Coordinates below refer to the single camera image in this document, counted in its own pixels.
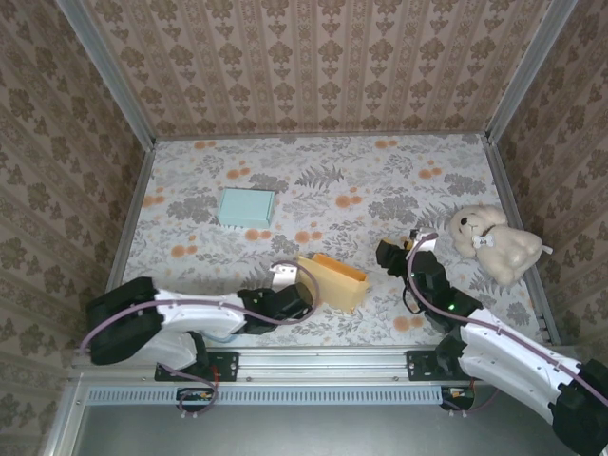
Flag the orange paper box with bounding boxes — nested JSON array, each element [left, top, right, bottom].
[[296, 253, 371, 316]]

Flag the teal paper box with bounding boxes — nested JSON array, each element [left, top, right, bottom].
[[217, 187, 277, 229]]

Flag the cream plush dog toy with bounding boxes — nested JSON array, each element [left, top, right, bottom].
[[448, 203, 556, 286]]

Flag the small black electronics board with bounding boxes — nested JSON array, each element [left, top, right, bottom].
[[176, 387, 220, 413], [440, 385, 476, 412]]

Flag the grey metal sheet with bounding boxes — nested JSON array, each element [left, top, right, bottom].
[[71, 385, 561, 456]]

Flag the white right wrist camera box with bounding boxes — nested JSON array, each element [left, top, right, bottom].
[[409, 227, 439, 254]]

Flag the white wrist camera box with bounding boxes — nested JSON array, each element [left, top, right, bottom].
[[409, 227, 439, 254], [267, 262, 301, 290]]

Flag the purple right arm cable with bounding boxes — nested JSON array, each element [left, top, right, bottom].
[[406, 231, 608, 420]]

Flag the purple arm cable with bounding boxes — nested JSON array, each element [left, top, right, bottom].
[[406, 231, 608, 420], [78, 258, 320, 420]]

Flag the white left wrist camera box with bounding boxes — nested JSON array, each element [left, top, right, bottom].
[[267, 262, 301, 290]]

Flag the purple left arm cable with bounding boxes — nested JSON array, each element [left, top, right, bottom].
[[78, 258, 320, 420]]

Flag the aluminium mounting rail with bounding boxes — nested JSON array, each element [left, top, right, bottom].
[[70, 345, 586, 387]]

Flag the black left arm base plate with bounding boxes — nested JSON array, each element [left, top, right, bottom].
[[154, 350, 239, 383]]

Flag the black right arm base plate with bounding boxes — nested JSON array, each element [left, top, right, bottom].
[[406, 350, 495, 383]]

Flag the slotted grey cable duct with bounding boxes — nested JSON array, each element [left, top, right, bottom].
[[87, 385, 442, 407]]

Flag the aluminium side rail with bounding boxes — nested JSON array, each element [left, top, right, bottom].
[[482, 135, 562, 346], [102, 140, 158, 298]]

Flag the aluminium frame post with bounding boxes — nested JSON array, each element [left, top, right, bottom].
[[55, 0, 158, 149], [484, 0, 581, 143]]

